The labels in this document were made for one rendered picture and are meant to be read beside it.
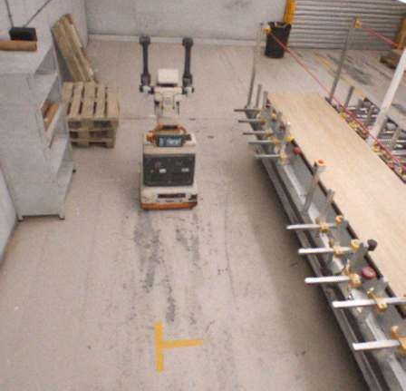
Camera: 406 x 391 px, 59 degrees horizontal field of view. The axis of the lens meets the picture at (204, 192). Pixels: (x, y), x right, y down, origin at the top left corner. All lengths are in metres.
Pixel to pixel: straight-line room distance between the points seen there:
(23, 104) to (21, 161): 0.58
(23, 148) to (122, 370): 2.06
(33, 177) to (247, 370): 2.54
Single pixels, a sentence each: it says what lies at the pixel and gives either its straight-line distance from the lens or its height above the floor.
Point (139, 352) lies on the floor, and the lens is 3.02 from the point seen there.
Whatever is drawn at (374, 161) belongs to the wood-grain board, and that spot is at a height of 0.90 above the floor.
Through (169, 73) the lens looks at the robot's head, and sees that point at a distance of 3.78.
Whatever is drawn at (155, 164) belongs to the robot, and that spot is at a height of 0.58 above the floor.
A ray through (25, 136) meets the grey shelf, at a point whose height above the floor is 0.99.
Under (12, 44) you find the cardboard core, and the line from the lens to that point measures 3.80.
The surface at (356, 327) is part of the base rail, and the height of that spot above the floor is 0.69.
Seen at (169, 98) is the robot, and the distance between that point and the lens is 3.77.
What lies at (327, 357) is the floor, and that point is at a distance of 3.23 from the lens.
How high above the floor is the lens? 2.66
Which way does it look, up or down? 38 degrees down
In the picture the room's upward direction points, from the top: 5 degrees clockwise
